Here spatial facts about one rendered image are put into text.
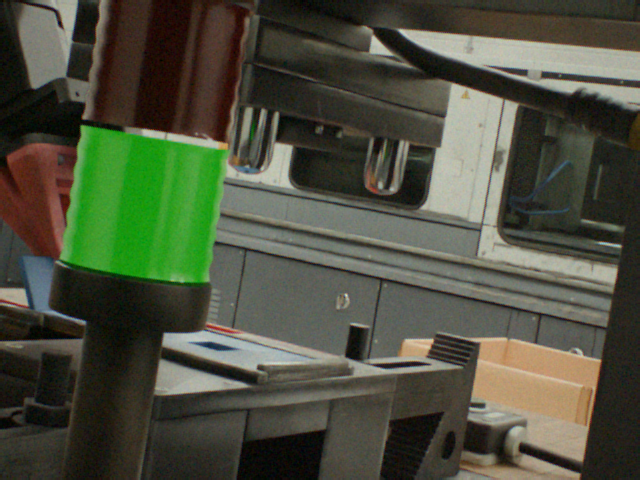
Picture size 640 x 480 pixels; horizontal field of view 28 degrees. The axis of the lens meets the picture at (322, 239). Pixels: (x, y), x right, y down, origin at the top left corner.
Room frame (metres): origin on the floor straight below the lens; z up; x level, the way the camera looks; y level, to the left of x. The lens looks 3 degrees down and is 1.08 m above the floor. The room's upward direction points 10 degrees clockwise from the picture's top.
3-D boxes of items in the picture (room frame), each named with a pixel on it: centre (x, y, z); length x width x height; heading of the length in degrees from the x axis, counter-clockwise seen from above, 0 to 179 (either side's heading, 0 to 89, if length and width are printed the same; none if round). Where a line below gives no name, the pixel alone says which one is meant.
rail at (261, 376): (0.61, 0.07, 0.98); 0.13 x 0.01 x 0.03; 59
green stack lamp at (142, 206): (0.33, 0.05, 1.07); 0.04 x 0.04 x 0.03
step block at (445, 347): (0.83, -0.08, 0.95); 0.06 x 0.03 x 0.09; 149
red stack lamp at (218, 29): (0.33, 0.05, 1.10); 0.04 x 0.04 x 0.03
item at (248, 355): (0.65, 0.07, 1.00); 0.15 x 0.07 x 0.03; 59
